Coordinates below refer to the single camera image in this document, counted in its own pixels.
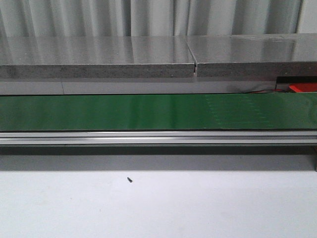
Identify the grey stone slab right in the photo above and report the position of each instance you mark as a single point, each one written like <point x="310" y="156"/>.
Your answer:
<point x="254" y="55"/>

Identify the aluminium conveyor side rail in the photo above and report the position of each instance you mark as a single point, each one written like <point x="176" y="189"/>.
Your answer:
<point x="162" y="138"/>

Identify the grey stone slab left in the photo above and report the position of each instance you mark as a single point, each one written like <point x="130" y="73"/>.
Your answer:
<point x="95" y="57"/>

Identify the red plate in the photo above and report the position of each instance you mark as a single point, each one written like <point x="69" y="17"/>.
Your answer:
<point x="303" y="87"/>

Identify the grey rear conveyor panel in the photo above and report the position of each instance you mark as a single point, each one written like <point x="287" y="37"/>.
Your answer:
<point x="195" y="85"/>

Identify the grey stone slab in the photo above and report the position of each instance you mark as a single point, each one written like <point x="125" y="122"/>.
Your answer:
<point x="254" y="55"/>
<point x="95" y="57"/>

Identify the green conveyor belt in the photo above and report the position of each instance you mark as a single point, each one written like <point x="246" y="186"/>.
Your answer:
<point x="159" y="112"/>

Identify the grey pleated curtain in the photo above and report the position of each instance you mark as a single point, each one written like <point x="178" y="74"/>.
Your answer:
<point x="35" y="18"/>

